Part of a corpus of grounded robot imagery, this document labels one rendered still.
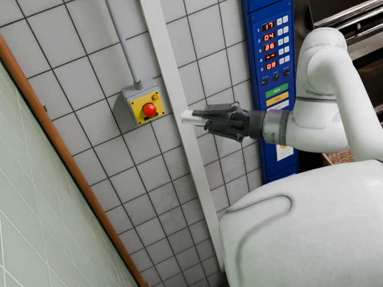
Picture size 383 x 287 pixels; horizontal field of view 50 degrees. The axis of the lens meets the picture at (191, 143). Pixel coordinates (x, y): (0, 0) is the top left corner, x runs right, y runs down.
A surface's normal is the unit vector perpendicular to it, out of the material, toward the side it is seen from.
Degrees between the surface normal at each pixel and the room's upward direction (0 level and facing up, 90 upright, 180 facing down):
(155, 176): 90
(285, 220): 17
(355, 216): 24
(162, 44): 90
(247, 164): 90
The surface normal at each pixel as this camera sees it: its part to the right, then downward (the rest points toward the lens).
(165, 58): 0.39, 0.59
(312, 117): -0.44, 0.05
